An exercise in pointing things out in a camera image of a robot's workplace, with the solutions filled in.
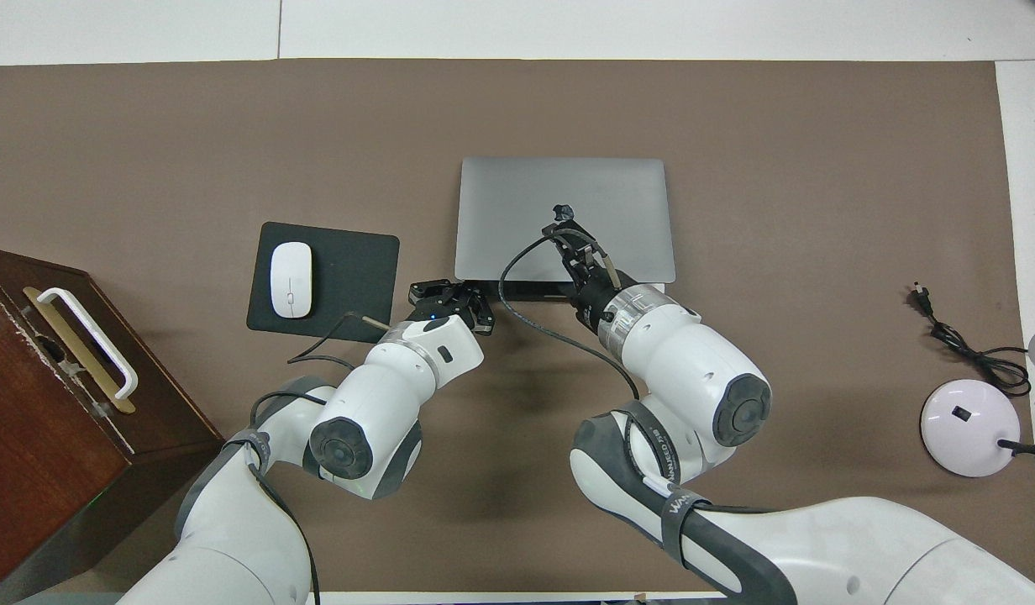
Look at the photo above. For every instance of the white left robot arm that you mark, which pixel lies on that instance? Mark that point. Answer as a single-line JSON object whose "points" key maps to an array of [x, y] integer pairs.
{"points": [[375, 403]]}

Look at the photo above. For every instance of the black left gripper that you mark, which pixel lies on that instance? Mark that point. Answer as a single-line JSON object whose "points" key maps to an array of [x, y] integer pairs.
{"points": [[450, 307]]}

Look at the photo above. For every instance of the white computer mouse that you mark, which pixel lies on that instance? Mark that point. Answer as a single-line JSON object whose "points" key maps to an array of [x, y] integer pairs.
{"points": [[291, 277]]}

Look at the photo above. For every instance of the dark brown wooden box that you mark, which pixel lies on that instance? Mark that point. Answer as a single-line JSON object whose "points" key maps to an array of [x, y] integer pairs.
{"points": [[39, 445]]}

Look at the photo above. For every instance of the white desk lamp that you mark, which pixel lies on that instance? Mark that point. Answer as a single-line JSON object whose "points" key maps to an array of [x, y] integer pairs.
{"points": [[967, 428]]}

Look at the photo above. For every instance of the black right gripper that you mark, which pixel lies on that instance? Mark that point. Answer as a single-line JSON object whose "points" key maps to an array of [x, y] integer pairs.
{"points": [[593, 294]]}

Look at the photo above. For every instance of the black mouse pad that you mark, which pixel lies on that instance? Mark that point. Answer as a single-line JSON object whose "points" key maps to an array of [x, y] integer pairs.
{"points": [[349, 277]]}

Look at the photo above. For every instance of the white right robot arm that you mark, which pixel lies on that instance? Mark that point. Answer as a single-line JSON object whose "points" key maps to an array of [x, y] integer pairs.
{"points": [[694, 370]]}

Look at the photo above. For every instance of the brown table mat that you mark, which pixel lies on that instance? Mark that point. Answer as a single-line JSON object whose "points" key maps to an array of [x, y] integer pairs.
{"points": [[736, 126]]}

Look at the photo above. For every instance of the silver laptop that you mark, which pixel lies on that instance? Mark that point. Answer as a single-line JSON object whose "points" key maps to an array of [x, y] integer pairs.
{"points": [[501, 210]]}

